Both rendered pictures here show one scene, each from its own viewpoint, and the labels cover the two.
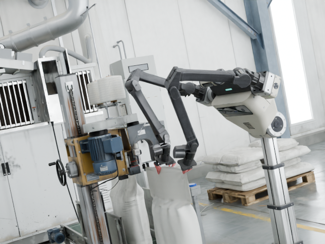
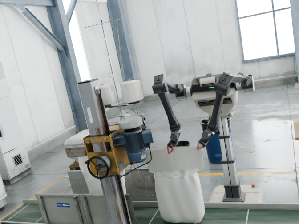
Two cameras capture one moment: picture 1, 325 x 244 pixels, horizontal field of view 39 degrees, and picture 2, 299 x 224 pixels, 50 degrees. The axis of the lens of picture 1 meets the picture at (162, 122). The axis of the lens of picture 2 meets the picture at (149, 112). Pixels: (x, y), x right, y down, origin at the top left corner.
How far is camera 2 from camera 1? 207 cm
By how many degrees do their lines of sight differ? 39
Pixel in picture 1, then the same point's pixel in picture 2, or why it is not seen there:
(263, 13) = (67, 31)
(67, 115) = (98, 116)
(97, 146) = (137, 139)
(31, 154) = not seen: outside the picture
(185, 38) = (14, 47)
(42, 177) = not seen: outside the picture
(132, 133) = not seen: hidden behind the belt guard
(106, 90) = (135, 92)
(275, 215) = (229, 167)
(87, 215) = (117, 198)
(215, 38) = (34, 49)
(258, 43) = (62, 53)
